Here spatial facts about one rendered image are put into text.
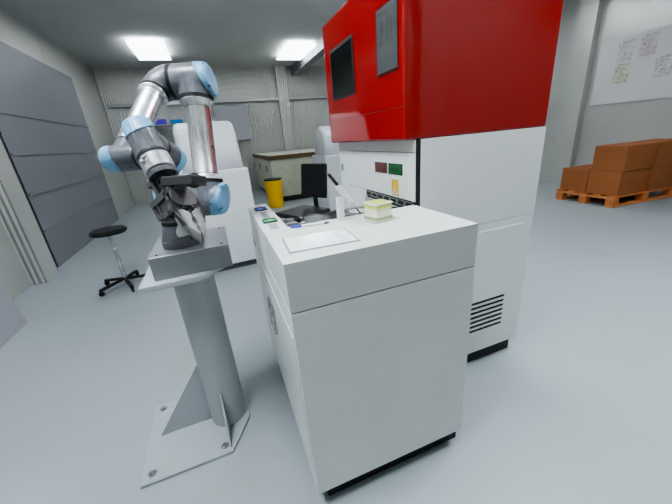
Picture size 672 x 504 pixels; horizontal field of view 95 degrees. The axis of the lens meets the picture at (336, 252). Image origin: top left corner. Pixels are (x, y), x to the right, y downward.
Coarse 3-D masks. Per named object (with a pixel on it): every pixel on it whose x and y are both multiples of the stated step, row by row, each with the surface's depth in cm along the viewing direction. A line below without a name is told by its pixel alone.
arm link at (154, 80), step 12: (156, 72) 105; (144, 84) 103; (156, 84) 104; (144, 96) 101; (156, 96) 103; (168, 96) 108; (132, 108) 97; (144, 108) 98; (156, 108) 102; (156, 120) 102; (120, 132) 91; (120, 144) 88; (108, 156) 87; (120, 156) 87; (132, 156) 87; (108, 168) 89; (120, 168) 89; (132, 168) 89
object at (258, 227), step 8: (248, 208) 155; (256, 216) 134; (264, 216) 134; (272, 216) 131; (256, 224) 129; (264, 224) 120; (272, 224) 120; (280, 224) 118; (256, 232) 137; (256, 240) 147; (264, 240) 110; (264, 248) 116; (264, 256) 123
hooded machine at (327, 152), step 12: (324, 132) 477; (324, 144) 478; (336, 144) 483; (312, 156) 531; (324, 156) 477; (336, 156) 482; (336, 168) 488; (336, 180) 493; (336, 192) 500; (324, 204) 523
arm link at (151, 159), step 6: (156, 150) 77; (162, 150) 78; (144, 156) 76; (150, 156) 76; (156, 156) 77; (162, 156) 77; (168, 156) 79; (144, 162) 76; (150, 162) 76; (156, 162) 76; (162, 162) 77; (168, 162) 78; (144, 168) 77; (150, 168) 76
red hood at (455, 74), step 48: (384, 0) 111; (432, 0) 105; (480, 0) 111; (528, 0) 118; (336, 48) 155; (384, 48) 117; (432, 48) 110; (480, 48) 117; (528, 48) 124; (336, 96) 166; (384, 96) 124; (432, 96) 116; (480, 96) 123; (528, 96) 131
